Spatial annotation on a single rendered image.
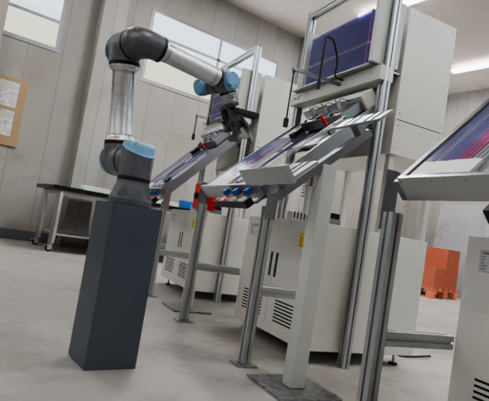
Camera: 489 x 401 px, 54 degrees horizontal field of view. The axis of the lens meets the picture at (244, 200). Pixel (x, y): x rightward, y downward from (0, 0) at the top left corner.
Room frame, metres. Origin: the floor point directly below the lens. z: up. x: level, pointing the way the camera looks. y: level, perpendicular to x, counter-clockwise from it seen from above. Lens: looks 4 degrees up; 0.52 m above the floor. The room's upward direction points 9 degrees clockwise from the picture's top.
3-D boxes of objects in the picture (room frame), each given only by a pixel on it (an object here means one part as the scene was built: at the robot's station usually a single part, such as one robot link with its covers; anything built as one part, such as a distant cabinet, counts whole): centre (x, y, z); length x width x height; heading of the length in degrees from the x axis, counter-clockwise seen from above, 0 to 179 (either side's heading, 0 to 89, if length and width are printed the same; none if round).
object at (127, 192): (1.71, 0.40, 0.60); 0.15 x 0.15 x 0.10
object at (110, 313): (1.71, 0.40, 0.28); 0.18 x 0.18 x 0.55; 35
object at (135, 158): (1.71, 0.40, 0.72); 0.13 x 0.12 x 0.14; 41
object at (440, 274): (8.07, -2.93, 0.39); 1.33 x 0.99 x 0.79; 37
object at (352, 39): (2.45, -0.40, 1.52); 0.51 x 0.13 x 0.27; 26
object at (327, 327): (2.56, -0.49, 0.31); 0.70 x 0.65 x 0.62; 26
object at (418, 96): (2.70, -0.79, 0.86); 0.70 x 0.67 x 1.72; 26
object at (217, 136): (3.77, 0.30, 0.66); 1.01 x 0.73 x 1.31; 116
